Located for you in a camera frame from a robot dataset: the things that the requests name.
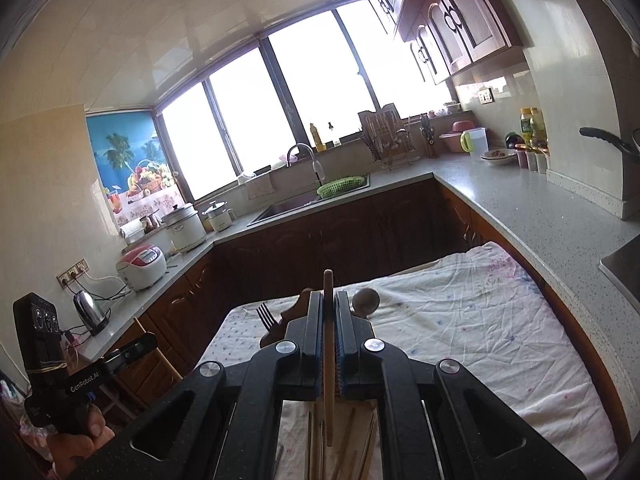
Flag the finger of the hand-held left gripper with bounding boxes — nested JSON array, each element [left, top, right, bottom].
[[102, 334, 158, 373]]

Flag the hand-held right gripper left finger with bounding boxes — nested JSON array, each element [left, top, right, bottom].
[[65, 290, 325, 480]]

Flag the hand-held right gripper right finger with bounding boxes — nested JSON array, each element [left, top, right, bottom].
[[334, 290, 586, 480]]

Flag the wooden utensil holder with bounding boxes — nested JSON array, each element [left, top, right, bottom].
[[305, 399, 381, 480]]

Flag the wooden chopstick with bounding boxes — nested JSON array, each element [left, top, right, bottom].
[[321, 269, 337, 448]]

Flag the person's left hand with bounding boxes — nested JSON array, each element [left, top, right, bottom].
[[47, 402, 116, 478]]

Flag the wooden chair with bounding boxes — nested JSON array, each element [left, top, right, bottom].
[[100, 316, 185, 418]]

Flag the brown wooden spatula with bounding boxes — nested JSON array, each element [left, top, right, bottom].
[[260, 294, 313, 348]]

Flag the wooden spoon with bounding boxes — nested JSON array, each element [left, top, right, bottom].
[[351, 287, 381, 321]]

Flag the steel electric kettle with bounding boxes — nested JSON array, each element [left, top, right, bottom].
[[73, 290, 112, 337]]

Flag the metal fork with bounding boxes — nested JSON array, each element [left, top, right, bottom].
[[256, 301, 281, 341]]

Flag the red and white rice cooker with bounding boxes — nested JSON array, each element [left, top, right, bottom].
[[116, 243, 168, 291]]

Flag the wooden base cabinets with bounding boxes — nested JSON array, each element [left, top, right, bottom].
[[115, 180, 551, 411]]

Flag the bunch of wooden chopsticks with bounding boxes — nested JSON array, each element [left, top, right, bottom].
[[307, 405, 378, 480]]

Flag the paper towel roll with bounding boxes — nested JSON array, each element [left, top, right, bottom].
[[120, 219, 146, 246]]

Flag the large white cooker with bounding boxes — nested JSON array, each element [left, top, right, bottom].
[[160, 202, 207, 252]]

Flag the printed white cloth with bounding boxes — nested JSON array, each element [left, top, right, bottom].
[[197, 240, 621, 480]]

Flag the steel kitchen sink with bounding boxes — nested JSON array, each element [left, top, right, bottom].
[[247, 175, 373, 226]]

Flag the small white electric pot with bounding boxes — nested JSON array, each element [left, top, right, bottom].
[[201, 201, 237, 233]]

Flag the green plastic basket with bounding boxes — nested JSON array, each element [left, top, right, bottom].
[[316, 176, 365, 198]]

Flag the beige dish cloth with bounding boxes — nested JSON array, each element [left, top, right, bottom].
[[244, 172, 275, 200]]

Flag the steel faucet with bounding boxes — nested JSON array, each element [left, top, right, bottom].
[[286, 143, 326, 196]]

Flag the knife block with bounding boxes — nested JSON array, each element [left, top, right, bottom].
[[419, 114, 441, 158]]

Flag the pink plastic basin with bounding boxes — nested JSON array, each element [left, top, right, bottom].
[[439, 131, 473, 154]]

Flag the large kitchen window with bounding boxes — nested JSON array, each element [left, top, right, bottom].
[[155, 2, 453, 201]]

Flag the green label oil bottle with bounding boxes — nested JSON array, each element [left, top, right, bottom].
[[519, 107, 536, 147]]

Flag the steel stove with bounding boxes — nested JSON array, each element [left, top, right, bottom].
[[599, 232, 640, 311]]

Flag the pale yellow oil bottle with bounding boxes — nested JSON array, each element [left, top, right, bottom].
[[530, 107, 548, 153]]

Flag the wall power outlet strip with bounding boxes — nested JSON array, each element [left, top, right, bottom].
[[56, 257, 90, 288]]

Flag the white power cable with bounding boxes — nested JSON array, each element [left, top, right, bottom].
[[80, 272, 132, 293]]

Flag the wall poster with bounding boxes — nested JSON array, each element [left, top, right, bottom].
[[86, 110, 178, 226]]

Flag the wire dish rack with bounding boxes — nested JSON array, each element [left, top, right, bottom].
[[359, 105, 418, 168]]

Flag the clear pitcher with green handle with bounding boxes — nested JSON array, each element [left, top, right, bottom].
[[460, 127, 490, 157]]

